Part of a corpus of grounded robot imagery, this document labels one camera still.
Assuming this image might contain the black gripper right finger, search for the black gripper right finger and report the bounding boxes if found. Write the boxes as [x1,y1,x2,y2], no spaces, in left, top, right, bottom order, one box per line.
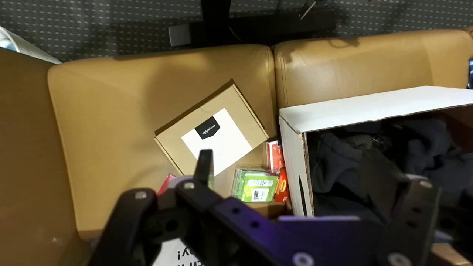
[377,179,440,266]

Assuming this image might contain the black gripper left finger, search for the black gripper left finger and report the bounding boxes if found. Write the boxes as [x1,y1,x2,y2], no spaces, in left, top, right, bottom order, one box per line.
[87,188,158,266]

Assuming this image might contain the black cloth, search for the black cloth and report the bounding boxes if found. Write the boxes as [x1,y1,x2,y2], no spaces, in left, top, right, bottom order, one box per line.
[313,118,473,223]

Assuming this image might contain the red product box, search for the red product box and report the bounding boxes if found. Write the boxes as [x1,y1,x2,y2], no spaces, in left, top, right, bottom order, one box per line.
[266,140,283,173]

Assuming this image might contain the white cardboard box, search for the white cardboard box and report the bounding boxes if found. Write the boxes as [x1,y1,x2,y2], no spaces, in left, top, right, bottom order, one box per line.
[279,86,473,217]

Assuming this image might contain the brown amazon cardboard box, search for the brown amazon cardboard box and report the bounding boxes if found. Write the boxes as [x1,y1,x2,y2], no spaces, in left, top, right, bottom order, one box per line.
[155,83,267,174]

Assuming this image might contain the white paper sign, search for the white paper sign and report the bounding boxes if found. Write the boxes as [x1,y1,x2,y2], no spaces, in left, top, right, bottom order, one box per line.
[152,239,201,266]

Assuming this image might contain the green product packet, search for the green product packet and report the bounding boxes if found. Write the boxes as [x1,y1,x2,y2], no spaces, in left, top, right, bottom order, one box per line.
[232,168,277,202]

